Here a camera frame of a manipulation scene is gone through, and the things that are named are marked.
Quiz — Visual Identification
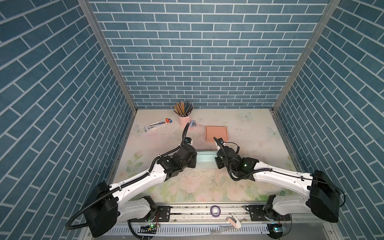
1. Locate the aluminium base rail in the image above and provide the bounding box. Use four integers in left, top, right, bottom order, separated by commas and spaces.
77, 201, 343, 240

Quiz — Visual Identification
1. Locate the right black cable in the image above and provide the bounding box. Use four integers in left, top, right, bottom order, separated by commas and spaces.
212, 136, 346, 208

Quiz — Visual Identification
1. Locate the pink pencil cup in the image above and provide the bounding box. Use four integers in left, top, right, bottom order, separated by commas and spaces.
178, 116, 191, 128

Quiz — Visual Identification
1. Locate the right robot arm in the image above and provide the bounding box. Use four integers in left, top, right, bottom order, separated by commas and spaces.
215, 145, 341, 223

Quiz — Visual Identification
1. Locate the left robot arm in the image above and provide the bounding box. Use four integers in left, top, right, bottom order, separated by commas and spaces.
83, 144, 197, 238

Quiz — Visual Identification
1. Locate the purple tape roll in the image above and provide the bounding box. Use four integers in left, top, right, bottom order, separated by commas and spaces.
210, 205, 221, 218

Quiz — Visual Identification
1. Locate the white pen box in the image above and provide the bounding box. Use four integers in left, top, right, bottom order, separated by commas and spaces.
145, 118, 173, 132

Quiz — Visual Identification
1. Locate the light blue paper box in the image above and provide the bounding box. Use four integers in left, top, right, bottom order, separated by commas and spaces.
196, 151, 218, 169

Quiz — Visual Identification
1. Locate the small blue stapler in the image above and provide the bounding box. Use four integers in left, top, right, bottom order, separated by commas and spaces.
190, 120, 197, 128

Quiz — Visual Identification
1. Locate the bundle of coloured pencils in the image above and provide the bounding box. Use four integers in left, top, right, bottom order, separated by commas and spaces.
173, 101, 194, 118

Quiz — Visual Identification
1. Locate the orange paper box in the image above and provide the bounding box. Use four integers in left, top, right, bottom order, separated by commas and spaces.
206, 126, 229, 142

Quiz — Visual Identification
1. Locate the left black corrugated cable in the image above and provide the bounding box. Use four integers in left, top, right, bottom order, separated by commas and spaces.
64, 122, 191, 240

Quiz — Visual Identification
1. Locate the white pink clip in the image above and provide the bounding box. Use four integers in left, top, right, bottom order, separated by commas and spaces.
226, 215, 242, 229

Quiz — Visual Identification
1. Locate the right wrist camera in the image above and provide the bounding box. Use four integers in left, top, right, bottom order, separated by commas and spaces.
213, 137, 225, 149

